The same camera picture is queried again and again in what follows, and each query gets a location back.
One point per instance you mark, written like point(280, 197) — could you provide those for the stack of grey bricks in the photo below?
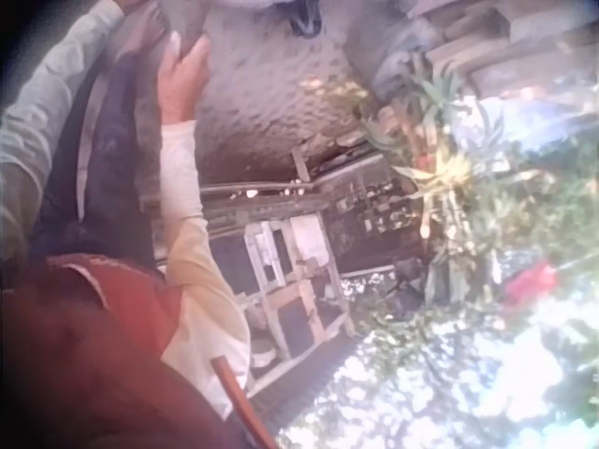
point(496, 42)

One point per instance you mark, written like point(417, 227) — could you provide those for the wooden frame rack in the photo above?
point(290, 266)

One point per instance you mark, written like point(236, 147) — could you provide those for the red flower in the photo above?
point(531, 280)

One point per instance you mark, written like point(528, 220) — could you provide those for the green leafy plant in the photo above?
point(449, 196)

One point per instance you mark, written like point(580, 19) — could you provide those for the person's legs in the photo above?
point(107, 187)

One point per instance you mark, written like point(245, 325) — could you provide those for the blue grey bag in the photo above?
point(407, 51)

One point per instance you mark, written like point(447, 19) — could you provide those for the person's right hand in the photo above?
point(180, 89)

